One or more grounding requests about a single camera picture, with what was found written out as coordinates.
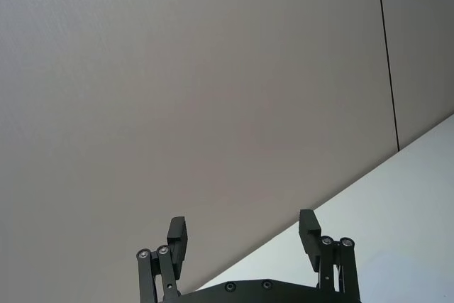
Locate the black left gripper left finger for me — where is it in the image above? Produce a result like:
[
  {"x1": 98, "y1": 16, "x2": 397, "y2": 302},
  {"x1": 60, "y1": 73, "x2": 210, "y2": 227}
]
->
[{"x1": 135, "y1": 216, "x2": 189, "y2": 303}]

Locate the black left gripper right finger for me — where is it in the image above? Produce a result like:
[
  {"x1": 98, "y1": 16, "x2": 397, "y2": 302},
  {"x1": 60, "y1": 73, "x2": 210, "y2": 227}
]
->
[{"x1": 299, "y1": 209, "x2": 361, "y2": 303}]

